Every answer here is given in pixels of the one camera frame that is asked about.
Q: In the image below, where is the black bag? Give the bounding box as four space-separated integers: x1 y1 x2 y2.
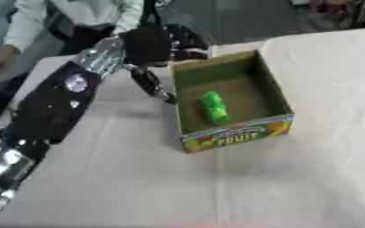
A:
162 23 213 62

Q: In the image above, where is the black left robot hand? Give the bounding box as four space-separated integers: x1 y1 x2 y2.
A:
118 24 180 105

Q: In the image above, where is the person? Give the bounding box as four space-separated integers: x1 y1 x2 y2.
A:
0 0 147 126

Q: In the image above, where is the green toy vegetable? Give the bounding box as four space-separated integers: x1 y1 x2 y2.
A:
198 90 231 126

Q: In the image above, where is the tan cardboard box, printed front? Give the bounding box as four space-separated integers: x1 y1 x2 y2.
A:
168 49 296 155

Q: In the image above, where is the person's hand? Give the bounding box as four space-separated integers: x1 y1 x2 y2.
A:
0 44 22 78

